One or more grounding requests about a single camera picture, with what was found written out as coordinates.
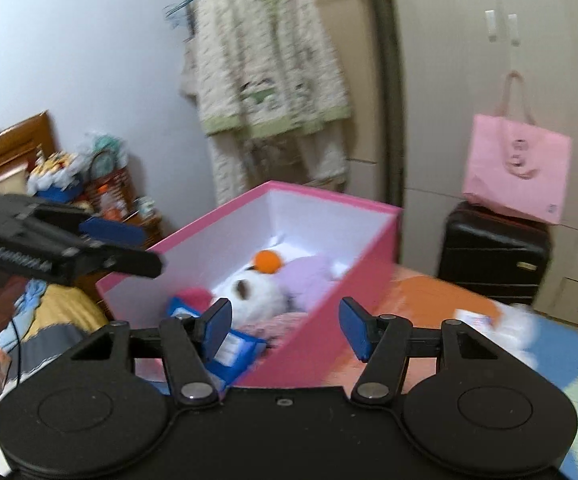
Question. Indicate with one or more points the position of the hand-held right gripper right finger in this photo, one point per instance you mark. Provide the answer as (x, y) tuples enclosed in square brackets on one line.
[(354, 331)]

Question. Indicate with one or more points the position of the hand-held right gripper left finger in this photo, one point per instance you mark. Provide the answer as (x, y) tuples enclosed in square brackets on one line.
[(217, 327)]

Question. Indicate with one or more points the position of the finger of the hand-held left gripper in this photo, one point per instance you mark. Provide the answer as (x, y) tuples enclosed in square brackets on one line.
[(114, 231), (124, 261)]

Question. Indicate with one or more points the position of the pink cardboard box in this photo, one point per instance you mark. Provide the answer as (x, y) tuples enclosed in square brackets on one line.
[(329, 310)]

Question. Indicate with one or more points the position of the blue wet wipes pack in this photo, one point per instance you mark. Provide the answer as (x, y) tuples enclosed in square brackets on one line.
[(241, 355)]

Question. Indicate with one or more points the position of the pink floral scrunchie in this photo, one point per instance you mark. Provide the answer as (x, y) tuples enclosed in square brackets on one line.
[(279, 327)]

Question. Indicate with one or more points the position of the purple plush toy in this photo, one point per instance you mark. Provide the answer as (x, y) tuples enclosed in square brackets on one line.
[(306, 280)]

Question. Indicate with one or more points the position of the orange makeup sponge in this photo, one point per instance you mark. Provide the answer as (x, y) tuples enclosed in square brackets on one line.
[(268, 261)]

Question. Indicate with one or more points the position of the white plush toy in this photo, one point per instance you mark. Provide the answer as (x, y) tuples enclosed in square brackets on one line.
[(254, 300)]

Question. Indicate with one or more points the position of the cluttered wooden side table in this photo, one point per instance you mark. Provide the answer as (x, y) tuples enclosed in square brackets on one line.
[(84, 175)]

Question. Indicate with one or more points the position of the yellow blue blanket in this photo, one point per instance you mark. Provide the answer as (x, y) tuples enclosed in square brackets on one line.
[(64, 315)]

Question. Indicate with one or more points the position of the wooden headboard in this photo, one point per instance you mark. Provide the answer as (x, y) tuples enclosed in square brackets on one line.
[(21, 145)]

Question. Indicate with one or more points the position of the white tissue packet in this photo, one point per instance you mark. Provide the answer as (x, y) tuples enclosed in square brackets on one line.
[(471, 319)]

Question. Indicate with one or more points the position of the black suitcase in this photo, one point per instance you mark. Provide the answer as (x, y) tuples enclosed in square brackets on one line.
[(494, 255)]

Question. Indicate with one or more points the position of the patterned colourful tablecloth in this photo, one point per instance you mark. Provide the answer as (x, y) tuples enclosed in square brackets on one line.
[(569, 380)]

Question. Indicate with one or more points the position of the hanging cream green pajamas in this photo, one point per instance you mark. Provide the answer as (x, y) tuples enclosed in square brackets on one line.
[(269, 70)]

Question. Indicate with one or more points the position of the pink paper bag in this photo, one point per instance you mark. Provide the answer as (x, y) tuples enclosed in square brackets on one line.
[(514, 170)]

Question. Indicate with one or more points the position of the blue clothes hanger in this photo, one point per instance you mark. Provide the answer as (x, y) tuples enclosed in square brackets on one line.
[(176, 12)]

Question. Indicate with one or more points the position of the white wardrobe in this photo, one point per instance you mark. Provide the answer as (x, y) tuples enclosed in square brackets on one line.
[(449, 50)]

